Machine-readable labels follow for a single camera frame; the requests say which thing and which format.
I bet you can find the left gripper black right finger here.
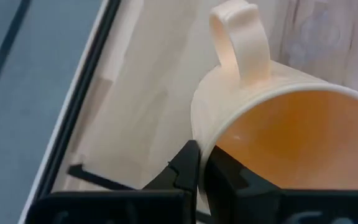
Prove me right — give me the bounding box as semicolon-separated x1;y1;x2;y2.
203;145;281;224

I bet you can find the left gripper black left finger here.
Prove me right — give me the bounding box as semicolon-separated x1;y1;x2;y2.
143;139;201;195

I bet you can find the orange plastic cup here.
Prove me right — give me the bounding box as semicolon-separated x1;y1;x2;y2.
190;0;358;215

